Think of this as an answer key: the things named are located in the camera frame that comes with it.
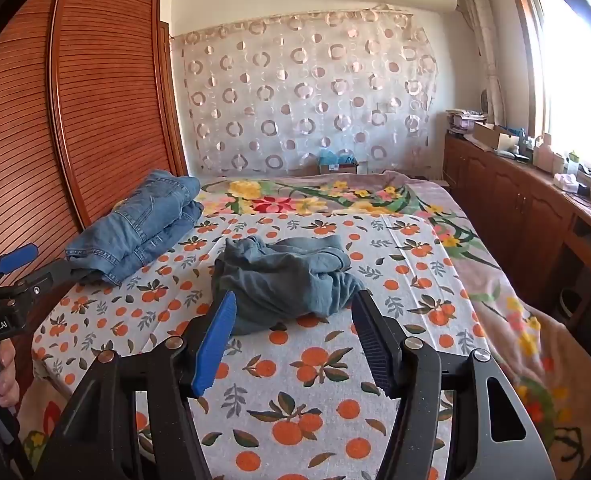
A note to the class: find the circle pattern sheer curtain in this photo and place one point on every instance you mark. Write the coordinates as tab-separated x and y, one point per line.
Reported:
266	96

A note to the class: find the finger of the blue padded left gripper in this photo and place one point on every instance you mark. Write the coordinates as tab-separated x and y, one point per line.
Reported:
17	259

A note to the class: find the folded blue denim jeans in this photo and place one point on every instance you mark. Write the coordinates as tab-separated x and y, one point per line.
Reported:
142	228

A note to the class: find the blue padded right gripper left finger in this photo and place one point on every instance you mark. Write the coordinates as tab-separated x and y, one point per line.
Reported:
183	368

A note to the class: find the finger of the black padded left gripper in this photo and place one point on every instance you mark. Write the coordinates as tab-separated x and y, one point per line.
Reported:
35	286

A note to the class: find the wooden cabinet counter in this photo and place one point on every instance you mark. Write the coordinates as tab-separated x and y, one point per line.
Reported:
539	235

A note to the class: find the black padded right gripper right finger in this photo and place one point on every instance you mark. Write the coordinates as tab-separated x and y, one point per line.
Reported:
408	370

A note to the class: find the floral pink blanket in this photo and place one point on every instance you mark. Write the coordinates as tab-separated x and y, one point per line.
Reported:
549	369

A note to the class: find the window with wooden frame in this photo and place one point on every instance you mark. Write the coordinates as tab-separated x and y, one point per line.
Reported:
558	44

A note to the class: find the white plastic jug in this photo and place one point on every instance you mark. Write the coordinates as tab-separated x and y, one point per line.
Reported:
542	153

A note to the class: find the grey-blue shorts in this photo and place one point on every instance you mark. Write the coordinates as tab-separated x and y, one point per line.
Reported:
282	281

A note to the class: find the stack of books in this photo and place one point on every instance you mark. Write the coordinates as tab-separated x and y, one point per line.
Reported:
463	121

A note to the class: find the wooden slatted wardrobe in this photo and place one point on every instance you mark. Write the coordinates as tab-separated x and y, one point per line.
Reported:
87	110

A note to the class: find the cardboard box on counter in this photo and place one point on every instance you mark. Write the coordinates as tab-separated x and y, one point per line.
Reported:
495	138

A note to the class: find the person's left hand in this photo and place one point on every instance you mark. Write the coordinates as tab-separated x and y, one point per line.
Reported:
9	386

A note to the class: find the beige tied window curtain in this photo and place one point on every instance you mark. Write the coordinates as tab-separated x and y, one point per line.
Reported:
483	24

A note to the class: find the cardboard box with blue cloth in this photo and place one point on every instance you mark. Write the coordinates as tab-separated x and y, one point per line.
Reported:
330	162

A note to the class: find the orange fruit print sheet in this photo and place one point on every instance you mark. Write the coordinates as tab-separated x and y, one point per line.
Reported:
296	401

